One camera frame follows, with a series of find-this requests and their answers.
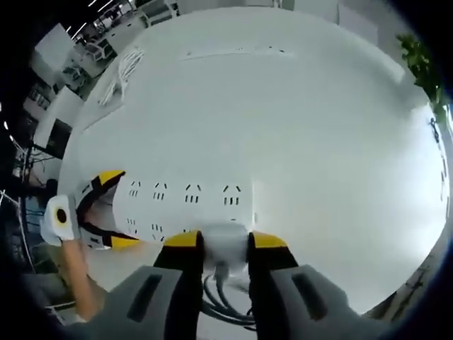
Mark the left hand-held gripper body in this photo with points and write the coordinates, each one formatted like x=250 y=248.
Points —
x=58 y=228

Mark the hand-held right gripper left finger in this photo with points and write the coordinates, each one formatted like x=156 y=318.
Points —
x=184 y=283

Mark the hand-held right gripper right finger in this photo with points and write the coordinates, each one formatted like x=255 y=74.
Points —
x=269 y=283

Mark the white charger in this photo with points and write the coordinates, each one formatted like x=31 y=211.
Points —
x=226 y=244

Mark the white power strip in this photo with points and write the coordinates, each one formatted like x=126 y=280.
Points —
x=177 y=212

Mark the small black object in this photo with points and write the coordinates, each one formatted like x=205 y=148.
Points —
x=434 y=129

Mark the potted green plant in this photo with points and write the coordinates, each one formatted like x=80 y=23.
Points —
x=423 y=67

